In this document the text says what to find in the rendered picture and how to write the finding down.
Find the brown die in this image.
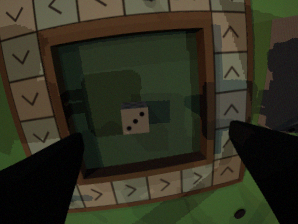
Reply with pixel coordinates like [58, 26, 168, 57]
[121, 101, 149, 135]

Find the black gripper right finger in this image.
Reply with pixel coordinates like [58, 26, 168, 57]
[229, 121, 298, 224]

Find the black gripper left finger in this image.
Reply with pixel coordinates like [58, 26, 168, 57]
[0, 132, 84, 224]

